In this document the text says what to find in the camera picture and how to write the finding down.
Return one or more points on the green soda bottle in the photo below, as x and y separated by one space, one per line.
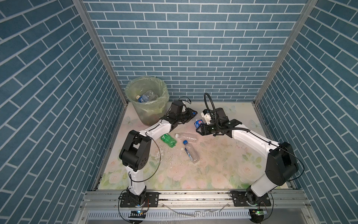
167 139

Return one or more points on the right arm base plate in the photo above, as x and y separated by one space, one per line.
244 198

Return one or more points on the Pepsi bottle blue label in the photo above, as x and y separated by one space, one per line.
198 123

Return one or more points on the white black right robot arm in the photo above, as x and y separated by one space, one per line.
281 163

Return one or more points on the crushed clear bottle white cap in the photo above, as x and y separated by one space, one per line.
190 137

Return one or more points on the mesh bin with green bag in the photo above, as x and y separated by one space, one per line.
150 112

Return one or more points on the aluminium mounting rail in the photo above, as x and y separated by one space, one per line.
193 199

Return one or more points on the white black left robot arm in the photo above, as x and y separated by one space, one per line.
136 149

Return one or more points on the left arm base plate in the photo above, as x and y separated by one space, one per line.
146 199

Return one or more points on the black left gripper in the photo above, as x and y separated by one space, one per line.
189 114

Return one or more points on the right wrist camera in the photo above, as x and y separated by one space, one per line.
207 116

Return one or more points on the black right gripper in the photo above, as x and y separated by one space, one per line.
203 130

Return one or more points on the blue label Pocari bottle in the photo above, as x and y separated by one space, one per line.
147 97

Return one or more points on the clear bottle blue cap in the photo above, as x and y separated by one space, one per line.
191 152

